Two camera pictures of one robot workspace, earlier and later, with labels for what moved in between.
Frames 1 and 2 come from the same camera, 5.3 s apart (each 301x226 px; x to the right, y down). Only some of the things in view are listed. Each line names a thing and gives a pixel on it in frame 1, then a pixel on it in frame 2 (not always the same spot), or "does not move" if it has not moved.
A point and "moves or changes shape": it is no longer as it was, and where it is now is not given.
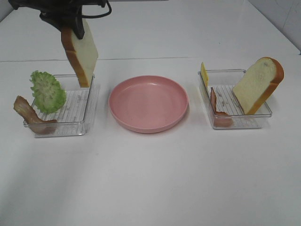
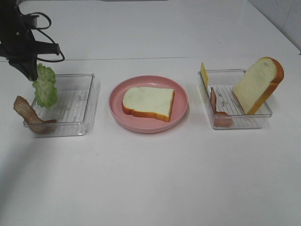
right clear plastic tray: x=225 y=110 does not move
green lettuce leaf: x=50 y=97 moves or changes shape
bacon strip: x=220 y=119 does not move
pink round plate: x=148 y=104 does not move
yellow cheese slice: x=204 y=74 does not move
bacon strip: x=35 y=124 does not move
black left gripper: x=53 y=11 to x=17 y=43
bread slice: x=82 y=52 to x=147 y=102
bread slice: x=257 y=86 does not move
